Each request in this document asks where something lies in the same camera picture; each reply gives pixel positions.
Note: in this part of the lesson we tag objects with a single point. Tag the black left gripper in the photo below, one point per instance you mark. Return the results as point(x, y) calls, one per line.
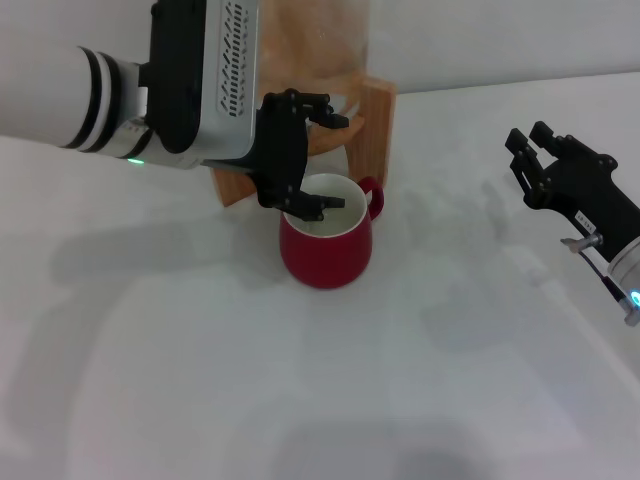
point(280, 150)

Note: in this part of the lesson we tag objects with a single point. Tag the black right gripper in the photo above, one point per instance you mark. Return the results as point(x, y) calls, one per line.
point(585, 190)

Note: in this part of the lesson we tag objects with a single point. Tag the red ceramic cup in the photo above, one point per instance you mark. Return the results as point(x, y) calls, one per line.
point(325, 255)

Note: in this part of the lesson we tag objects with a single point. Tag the wooden dispenser stand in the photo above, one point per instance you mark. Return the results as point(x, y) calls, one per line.
point(375, 135)

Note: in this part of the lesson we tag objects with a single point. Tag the glass drink dispenser jar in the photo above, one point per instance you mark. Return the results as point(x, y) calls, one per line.
point(320, 45)

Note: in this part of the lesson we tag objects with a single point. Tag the silver black left camera box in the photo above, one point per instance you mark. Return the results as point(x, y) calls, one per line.
point(200, 75)

